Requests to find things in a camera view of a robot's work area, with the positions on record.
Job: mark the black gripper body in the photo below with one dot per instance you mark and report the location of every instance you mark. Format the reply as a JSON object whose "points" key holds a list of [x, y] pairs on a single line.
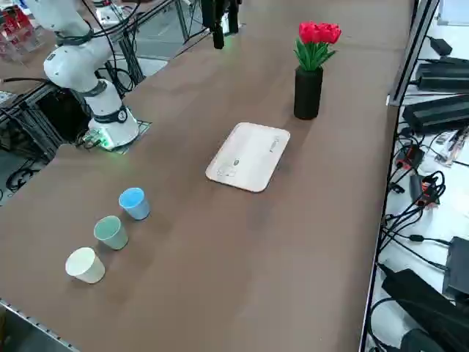
{"points": [[216, 4]]}

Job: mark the small blue cup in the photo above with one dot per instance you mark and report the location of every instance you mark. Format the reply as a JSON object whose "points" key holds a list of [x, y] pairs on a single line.
{"points": [[137, 210]]}

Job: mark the small green cup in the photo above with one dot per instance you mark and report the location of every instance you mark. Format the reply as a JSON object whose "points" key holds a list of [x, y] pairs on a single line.
{"points": [[115, 238]]}

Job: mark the small white cup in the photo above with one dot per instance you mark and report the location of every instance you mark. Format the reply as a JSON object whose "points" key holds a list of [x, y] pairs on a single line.
{"points": [[89, 271]]}

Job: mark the white tray with bunny drawing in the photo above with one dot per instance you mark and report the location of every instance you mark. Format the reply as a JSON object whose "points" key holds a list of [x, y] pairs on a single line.
{"points": [[249, 157]]}

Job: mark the red artificial tulip bouquet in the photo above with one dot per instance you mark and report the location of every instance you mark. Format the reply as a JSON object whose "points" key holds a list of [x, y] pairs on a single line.
{"points": [[318, 33]]}

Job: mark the black cylindrical vase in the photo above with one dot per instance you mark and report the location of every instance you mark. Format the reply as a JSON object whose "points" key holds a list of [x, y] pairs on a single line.
{"points": [[308, 95]]}

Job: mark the clear acrylic display shelf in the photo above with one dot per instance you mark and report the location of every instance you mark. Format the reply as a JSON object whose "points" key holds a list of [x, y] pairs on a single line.
{"points": [[18, 36]]}

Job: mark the black metal rack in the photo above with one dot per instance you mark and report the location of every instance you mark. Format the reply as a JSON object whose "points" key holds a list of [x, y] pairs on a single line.
{"points": [[22, 117]]}

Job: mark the small black power adapter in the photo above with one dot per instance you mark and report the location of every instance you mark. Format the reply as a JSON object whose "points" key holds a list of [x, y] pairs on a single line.
{"points": [[441, 45]]}

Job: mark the long black power supply box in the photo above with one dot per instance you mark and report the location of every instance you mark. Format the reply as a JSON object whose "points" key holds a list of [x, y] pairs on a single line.
{"points": [[436, 111], [443, 75]]}

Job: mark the orange and black connector device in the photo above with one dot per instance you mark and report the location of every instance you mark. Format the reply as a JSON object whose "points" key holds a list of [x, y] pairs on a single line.
{"points": [[421, 190], [410, 157]]}

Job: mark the printed paper packets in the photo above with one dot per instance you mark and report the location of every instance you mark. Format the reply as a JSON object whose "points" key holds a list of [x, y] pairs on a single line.
{"points": [[452, 146]]}

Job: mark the flat black box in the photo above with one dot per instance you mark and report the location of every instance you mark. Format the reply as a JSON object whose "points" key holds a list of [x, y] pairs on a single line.
{"points": [[458, 264]]}

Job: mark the large black bag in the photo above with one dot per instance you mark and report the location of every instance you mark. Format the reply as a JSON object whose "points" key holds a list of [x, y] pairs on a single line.
{"points": [[421, 304]]}

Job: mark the aluminium frame post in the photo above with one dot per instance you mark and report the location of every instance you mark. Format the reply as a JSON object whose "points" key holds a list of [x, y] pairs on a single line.
{"points": [[414, 47]]}

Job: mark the aluminium table edge rail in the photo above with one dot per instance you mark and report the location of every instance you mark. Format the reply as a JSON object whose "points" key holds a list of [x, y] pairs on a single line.
{"points": [[36, 322]]}

